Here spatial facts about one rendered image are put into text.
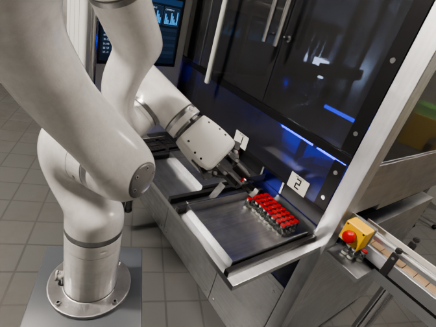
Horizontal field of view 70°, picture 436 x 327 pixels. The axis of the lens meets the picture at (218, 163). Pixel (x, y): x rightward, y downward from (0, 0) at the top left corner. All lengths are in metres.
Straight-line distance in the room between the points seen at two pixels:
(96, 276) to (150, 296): 1.19
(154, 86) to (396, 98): 0.64
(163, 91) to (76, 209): 0.29
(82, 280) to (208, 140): 0.41
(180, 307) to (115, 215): 1.30
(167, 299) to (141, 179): 1.42
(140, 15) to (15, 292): 1.68
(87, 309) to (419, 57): 1.00
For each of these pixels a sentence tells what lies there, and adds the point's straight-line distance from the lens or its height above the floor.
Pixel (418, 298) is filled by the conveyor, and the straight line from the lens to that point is 1.20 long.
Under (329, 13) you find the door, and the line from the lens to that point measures 1.13.
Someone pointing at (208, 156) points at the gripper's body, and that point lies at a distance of 0.67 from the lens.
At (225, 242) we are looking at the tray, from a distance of 1.00.
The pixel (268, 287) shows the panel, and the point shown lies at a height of 0.54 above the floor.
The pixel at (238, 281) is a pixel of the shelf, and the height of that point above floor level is 0.88.
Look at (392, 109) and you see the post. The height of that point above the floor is 1.39.
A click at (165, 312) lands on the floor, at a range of 1.88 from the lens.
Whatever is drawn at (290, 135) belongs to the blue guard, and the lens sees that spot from 1.17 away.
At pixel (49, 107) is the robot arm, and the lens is 0.46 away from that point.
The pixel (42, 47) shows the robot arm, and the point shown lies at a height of 1.45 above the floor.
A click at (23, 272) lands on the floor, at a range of 2.07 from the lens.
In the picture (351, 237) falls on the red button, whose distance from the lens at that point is 1.05.
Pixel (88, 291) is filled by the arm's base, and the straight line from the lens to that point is 0.80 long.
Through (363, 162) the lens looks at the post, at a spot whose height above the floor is 1.22.
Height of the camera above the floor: 1.55
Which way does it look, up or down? 28 degrees down
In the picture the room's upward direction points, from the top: 16 degrees clockwise
